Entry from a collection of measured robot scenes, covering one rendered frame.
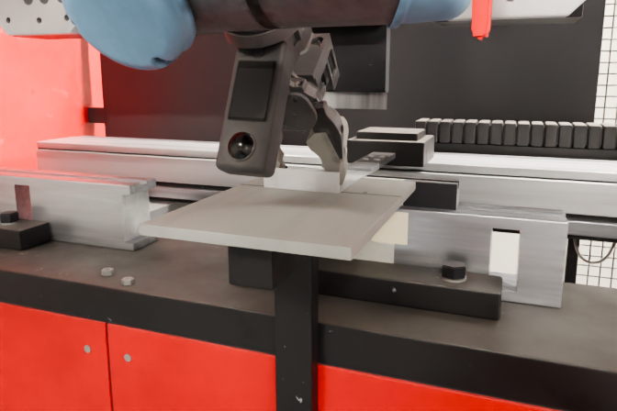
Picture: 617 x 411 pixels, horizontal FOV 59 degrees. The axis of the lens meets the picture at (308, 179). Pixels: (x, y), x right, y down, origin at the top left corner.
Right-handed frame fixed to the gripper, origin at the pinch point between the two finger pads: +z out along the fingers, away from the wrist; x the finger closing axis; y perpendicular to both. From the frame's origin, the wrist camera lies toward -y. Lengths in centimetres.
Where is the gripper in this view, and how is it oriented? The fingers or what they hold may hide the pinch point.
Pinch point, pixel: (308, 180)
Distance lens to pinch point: 59.1
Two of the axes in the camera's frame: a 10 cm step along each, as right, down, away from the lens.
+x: -9.4, -0.6, 3.5
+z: 2.3, 6.3, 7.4
